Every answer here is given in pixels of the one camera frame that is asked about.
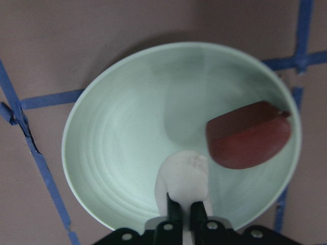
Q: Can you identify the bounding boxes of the red bun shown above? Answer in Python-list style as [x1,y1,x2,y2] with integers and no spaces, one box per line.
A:
[206,101,291,169]

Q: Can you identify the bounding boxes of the green plate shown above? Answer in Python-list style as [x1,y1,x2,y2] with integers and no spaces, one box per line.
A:
[62,42,302,232]

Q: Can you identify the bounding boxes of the white bun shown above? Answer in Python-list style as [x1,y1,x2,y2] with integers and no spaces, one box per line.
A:
[155,151,213,216]

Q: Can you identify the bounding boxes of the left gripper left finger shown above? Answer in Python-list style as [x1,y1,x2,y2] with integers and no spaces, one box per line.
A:
[153,193,183,245]

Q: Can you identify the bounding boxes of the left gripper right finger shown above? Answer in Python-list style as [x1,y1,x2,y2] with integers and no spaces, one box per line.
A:
[190,202,230,244]

